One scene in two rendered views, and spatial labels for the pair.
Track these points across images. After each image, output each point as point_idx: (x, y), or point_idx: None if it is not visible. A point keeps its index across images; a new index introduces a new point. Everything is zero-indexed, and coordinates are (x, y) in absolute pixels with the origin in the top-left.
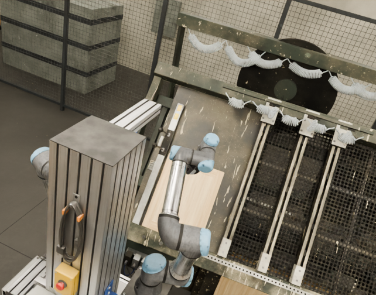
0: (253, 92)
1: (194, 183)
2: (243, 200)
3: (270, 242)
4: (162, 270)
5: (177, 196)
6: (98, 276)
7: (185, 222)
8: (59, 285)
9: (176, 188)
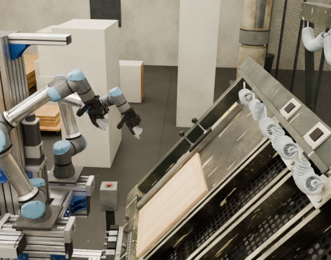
0: (286, 90)
1: (183, 190)
2: (181, 225)
3: None
4: None
5: (19, 104)
6: None
7: (152, 226)
8: None
9: (25, 99)
